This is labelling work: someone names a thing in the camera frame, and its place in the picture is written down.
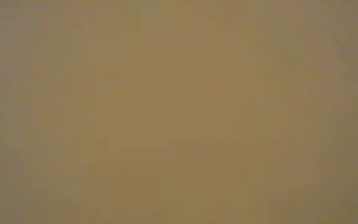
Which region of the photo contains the yellow plastic basket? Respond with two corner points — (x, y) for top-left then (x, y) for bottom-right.
(0, 0), (358, 224)

